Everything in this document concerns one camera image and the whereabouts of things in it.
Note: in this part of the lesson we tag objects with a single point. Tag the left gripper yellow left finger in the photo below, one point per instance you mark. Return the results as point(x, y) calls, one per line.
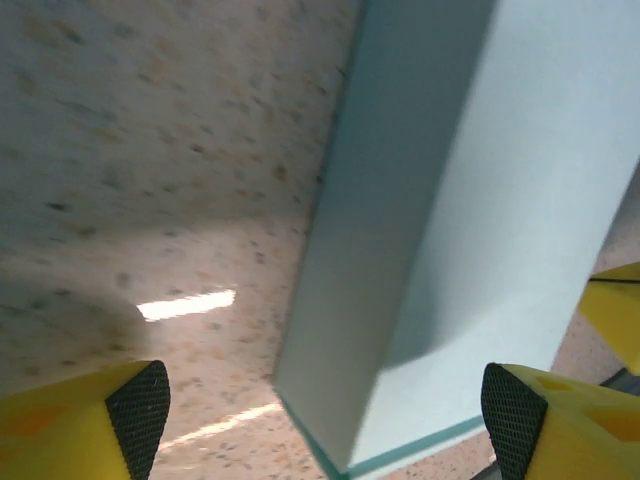
point(75, 430)

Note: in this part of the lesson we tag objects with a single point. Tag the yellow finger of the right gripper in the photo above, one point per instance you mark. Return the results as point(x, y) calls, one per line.
point(617, 315)

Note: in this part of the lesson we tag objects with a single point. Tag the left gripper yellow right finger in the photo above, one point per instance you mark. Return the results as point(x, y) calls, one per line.
point(575, 430)

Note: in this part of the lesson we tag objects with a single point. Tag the pale blue paper box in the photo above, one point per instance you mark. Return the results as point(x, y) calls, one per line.
point(450, 225)

